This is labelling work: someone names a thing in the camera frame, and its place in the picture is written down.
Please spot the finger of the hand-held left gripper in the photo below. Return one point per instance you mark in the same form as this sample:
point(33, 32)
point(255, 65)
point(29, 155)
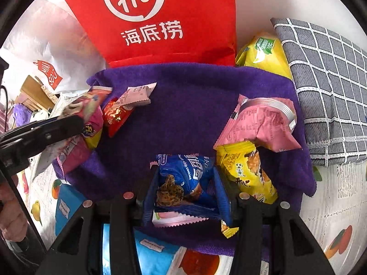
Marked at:
point(60, 129)

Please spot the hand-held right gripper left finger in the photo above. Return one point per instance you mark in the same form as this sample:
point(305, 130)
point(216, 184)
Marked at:
point(150, 203)

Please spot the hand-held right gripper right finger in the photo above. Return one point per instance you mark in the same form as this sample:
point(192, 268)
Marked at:
point(223, 203)

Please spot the small pink candy packet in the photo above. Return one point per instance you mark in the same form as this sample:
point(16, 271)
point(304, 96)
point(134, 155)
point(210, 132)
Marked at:
point(172, 216)

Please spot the magenta snack packet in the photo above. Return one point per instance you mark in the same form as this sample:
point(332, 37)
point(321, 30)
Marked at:
point(74, 154)

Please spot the small yellow snack packet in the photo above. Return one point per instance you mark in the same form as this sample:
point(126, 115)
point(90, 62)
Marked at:
point(243, 172)

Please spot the pink bear snack packet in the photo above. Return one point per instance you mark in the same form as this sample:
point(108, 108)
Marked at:
point(94, 100)

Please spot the blue cookie packet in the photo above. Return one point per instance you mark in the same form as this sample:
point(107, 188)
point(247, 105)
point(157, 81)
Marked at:
point(183, 172)

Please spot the pale pink wafer packet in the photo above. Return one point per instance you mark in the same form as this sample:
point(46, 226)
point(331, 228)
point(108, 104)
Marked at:
point(137, 96)

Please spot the person's left hand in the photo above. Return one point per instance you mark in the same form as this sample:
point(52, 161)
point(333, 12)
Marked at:
point(11, 209)

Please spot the purple fuzzy cloth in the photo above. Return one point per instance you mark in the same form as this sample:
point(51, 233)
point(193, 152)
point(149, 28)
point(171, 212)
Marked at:
point(21, 113)

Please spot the blue tissue pack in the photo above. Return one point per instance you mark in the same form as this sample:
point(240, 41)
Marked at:
point(154, 257)

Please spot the red candy packet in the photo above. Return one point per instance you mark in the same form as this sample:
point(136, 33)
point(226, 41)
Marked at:
point(114, 114)

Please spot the white plastic shopping bag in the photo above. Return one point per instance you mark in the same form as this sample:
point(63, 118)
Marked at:
point(43, 34)

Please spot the purple towel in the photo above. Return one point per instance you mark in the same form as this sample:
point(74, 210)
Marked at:
point(186, 106)

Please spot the fruit print lace tablecloth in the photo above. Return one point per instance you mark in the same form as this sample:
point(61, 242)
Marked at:
point(329, 200)

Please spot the grey checked folded cloth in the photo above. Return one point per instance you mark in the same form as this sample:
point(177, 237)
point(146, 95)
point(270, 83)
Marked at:
point(324, 91)

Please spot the large yellow snack packet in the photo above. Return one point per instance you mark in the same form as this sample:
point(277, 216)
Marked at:
point(258, 54)

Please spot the red paper bag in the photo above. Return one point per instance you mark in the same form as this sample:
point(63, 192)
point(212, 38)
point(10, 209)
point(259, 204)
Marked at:
point(186, 5)

